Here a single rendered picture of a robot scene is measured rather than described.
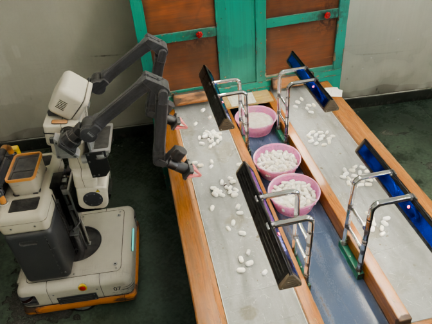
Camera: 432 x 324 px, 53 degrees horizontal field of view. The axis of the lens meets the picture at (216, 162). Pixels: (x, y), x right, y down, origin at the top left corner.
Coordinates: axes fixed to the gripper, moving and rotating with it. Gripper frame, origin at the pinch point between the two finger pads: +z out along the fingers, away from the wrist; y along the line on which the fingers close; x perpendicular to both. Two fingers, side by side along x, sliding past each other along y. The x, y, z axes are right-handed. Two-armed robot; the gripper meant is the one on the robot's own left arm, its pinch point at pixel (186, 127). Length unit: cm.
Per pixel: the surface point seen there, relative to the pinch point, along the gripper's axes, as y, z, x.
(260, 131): 0.4, 42.8, -19.2
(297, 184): -52, 47, -23
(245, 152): -21.8, 29.1, -12.2
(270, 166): -35, 39, -18
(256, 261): -96, 20, -2
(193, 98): 37.4, 9.9, -3.9
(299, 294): -118, 27, -12
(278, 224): -110, -1, -34
